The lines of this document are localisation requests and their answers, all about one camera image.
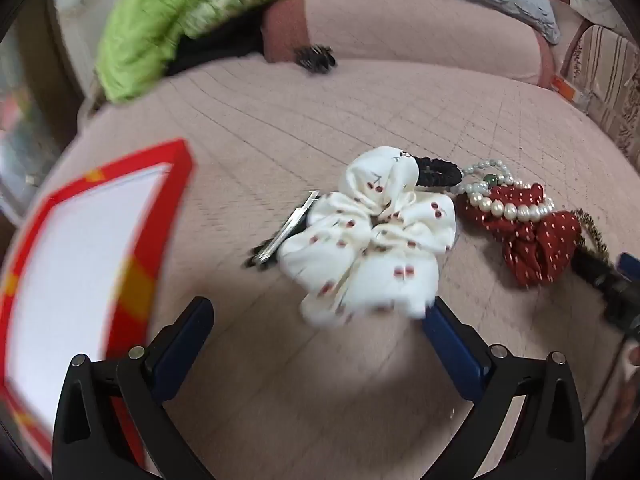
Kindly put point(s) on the pink bolster pillow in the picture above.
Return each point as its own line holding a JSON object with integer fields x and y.
{"x": 451, "y": 33}

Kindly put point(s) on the red polka dot scrunchie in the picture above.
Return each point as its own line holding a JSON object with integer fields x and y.
{"x": 536, "y": 251}

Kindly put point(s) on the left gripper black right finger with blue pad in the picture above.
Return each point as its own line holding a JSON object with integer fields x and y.
{"x": 548, "y": 440}

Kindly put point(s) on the pink quilted bed cover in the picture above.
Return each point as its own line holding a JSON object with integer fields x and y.
{"x": 313, "y": 370}

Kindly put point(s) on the silver black hair clip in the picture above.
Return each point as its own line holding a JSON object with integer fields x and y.
{"x": 265, "y": 255}

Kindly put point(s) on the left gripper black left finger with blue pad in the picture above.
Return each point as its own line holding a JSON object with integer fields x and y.
{"x": 111, "y": 422}

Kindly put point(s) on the orange white small box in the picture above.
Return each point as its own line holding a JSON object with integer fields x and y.
{"x": 569, "y": 92}

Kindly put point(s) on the white cherry print scrunchie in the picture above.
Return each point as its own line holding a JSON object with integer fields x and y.
{"x": 372, "y": 245}

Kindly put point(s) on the striped floral cushion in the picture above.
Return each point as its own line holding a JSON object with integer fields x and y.
{"x": 604, "y": 70}

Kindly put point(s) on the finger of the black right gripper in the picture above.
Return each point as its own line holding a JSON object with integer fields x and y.
{"x": 618, "y": 286}

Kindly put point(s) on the black claw hair clip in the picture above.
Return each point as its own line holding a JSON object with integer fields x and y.
{"x": 315, "y": 59}

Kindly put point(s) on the red box white interior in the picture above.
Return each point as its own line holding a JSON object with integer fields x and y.
{"x": 83, "y": 278}

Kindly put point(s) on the black scrunchie with bead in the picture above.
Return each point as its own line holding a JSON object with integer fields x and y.
{"x": 437, "y": 173}

